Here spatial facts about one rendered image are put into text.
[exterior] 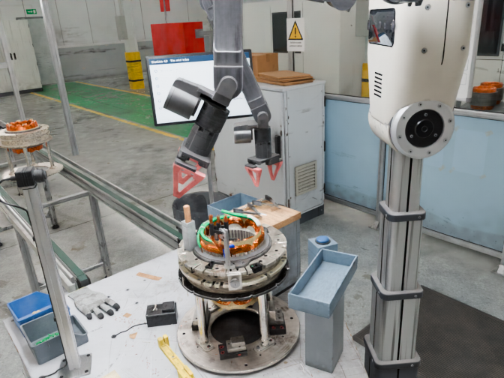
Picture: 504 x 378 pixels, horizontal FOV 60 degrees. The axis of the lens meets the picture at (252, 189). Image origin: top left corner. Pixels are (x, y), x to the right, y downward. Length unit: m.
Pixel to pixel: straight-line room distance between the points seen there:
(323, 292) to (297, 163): 2.52
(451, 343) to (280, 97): 2.01
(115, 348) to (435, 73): 1.19
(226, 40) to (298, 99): 2.68
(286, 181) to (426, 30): 2.65
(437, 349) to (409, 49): 1.89
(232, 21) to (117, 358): 1.03
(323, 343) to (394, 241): 0.35
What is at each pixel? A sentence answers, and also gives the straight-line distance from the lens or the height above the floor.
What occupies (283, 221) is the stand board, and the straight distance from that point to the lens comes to 1.50.
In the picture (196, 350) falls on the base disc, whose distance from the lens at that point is 1.40.
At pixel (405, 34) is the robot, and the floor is 1.66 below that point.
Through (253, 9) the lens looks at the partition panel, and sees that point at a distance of 4.50.
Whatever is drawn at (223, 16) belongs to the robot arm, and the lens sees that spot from 0.88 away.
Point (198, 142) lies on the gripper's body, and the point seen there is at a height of 1.48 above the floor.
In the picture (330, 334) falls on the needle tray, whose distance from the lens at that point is 1.25.
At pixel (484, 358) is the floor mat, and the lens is 2.71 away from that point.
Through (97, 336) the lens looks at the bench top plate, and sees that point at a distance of 1.58.
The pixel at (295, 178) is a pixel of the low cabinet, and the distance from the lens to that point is 3.66.
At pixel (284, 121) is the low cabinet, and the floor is 0.94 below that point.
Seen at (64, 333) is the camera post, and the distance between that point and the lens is 1.41.
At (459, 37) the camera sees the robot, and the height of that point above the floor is 1.64.
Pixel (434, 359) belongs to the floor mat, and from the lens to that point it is 2.62.
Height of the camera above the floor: 1.71
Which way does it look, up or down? 21 degrees down
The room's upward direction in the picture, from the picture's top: 3 degrees counter-clockwise
